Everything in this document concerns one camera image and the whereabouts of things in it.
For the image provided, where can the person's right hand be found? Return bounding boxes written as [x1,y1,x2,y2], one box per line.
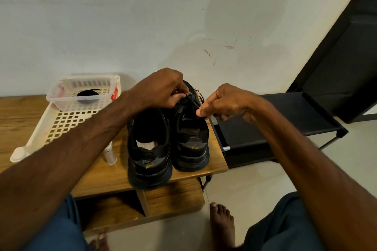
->
[196,83,261,125]

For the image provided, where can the person's left hand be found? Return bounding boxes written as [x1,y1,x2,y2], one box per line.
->
[125,68,191,115]

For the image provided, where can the single black shoelace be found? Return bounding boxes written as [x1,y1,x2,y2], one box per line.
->
[174,86,206,120]

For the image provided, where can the black shoe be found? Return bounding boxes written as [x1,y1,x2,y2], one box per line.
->
[170,80,211,173]
[127,108,174,190]

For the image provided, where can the black shoelaces bundle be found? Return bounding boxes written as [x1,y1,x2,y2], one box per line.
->
[77,89,101,98]

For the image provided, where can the person's right forearm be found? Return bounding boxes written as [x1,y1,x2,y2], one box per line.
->
[247,98,377,251]

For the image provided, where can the person's left forearm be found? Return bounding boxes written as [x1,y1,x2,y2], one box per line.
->
[0,92,142,251]

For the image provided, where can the person's blue shorts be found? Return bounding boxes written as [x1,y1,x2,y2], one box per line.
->
[24,192,326,251]

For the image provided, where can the black shoe rack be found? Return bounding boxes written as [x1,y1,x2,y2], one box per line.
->
[209,91,349,169]

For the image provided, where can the small white plastic basket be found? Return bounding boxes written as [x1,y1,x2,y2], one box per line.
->
[46,75,121,112]

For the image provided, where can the large white plastic tray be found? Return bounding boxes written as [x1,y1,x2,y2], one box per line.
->
[9,74,121,165]

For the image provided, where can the dark door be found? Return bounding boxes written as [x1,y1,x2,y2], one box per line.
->
[287,0,377,124]

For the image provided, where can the low wooden table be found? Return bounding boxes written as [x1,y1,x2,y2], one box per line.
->
[0,94,229,238]

